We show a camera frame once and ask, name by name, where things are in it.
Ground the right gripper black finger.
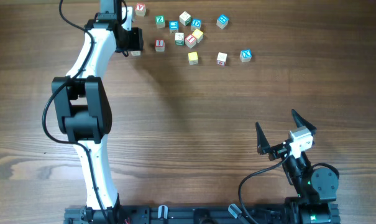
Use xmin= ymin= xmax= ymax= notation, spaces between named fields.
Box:
xmin=291 ymin=109 xmax=317 ymax=134
xmin=255 ymin=122 xmax=270 ymax=155

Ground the red letter A block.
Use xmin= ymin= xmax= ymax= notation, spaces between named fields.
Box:
xmin=130 ymin=50 xmax=141 ymax=57

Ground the red letter I block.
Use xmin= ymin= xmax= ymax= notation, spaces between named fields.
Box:
xmin=155 ymin=39 xmax=165 ymax=52

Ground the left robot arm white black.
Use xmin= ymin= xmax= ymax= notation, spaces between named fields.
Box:
xmin=42 ymin=1 xmax=144 ymax=223

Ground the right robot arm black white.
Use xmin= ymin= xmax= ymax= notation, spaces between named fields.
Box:
xmin=255 ymin=110 xmax=341 ymax=223

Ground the red letter Y block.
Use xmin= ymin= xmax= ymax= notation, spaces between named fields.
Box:
xmin=135 ymin=2 xmax=147 ymax=17

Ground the green letter Z block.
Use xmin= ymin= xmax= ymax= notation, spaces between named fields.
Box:
xmin=155 ymin=15 xmax=165 ymax=29

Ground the blue letter S block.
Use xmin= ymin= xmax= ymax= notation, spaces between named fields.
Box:
xmin=168 ymin=21 xmax=179 ymax=34

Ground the green picture block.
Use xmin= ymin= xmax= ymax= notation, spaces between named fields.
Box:
xmin=175 ymin=32 xmax=185 ymax=45

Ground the white green top block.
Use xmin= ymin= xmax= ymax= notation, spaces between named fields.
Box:
xmin=179 ymin=11 xmax=191 ymax=26

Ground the red letter block centre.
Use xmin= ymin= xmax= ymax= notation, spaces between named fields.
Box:
xmin=184 ymin=34 xmax=197 ymax=49

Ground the yellow block lower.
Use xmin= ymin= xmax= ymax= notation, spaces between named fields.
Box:
xmin=188 ymin=52 xmax=198 ymax=65

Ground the yellow block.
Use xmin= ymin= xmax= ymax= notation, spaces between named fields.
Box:
xmin=188 ymin=52 xmax=198 ymax=65
xmin=192 ymin=29 xmax=204 ymax=43

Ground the blue letter D block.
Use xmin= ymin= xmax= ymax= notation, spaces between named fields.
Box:
xmin=191 ymin=18 xmax=201 ymax=31

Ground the yellow block upper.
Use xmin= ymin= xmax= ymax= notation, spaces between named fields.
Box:
xmin=192 ymin=29 xmax=204 ymax=43

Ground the blue letter X block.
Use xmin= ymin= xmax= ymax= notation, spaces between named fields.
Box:
xmin=240 ymin=49 xmax=252 ymax=62

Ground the red number 6 block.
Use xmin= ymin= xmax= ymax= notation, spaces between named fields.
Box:
xmin=217 ymin=52 xmax=227 ymax=66

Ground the blue block far right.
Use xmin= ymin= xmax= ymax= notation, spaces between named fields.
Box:
xmin=216 ymin=14 xmax=229 ymax=29

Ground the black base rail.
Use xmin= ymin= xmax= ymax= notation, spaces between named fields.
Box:
xmin=63 ymin=203 xmax=341 ymax=224

